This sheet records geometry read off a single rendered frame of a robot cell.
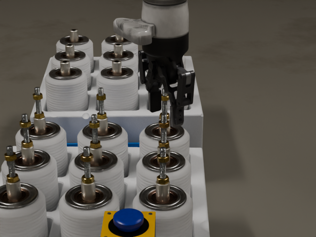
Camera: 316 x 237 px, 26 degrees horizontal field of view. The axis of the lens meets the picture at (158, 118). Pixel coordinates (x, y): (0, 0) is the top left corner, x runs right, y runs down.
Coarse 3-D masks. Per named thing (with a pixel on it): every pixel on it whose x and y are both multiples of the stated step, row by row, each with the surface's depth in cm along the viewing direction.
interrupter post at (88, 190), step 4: (84, 184) 107; (88, 184) 106; (92, 184) 107; (84, 188) 107; (88, 188) 107; (92, 188) 107; (84, 192) 107; (88, 192) 107; (92, 192) 107; (84, 196) 108; (88, 196) 107; (92, 196) 108; (88, 200) 108
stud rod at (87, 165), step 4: (84, 148) 105; (88, 148) 105; (84, 152) 105; (88, 152) 105; (84, 164) 106; (88, 164) 106; (84, 168) 106; (88, 168) 106; (88, 172) 106; (88, 176) 107
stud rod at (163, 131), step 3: (162, 114) 115; (165, 114) 115; (162, 117) 115; (165, 117) 115; (162, 120) 115; (165, 120) 115; (162, 129) 116; (165, 129) 116; (162, 132) 116; (165, 132) 116; (162, 135) 117; (165, 135) 116; (162, 138) 117; (165, 138) 117; (162, 141) 117; (165, 141) 117
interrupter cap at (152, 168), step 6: (144, 156) 120; (150, 156) 120; (156, 156) 121; (174, 156) 120; (180, 156) 120; (144, 162) 118; (150, 162) 119; (156, 162) 119; (174, 162) 119; (180, 162) 119; (150, 168) 116; (156, 168) 117; (168, 168) 117; (174, 168) 116; (180, 168) 117
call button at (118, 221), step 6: (120, 210) 91; (126, 210) 91; (132, 210) 91; (114, 216) 90; (120, 216) 89; (126, 216) 89; (132, 216) 89; (138, 216) 89; (114, 222) 89; (120, 222) 88; (126, 222) 88; (132, 222) 88; (138, 222) 88; (120, 228) 88; (126, 228) 88; (132, 228) 88; (138, 228) 89
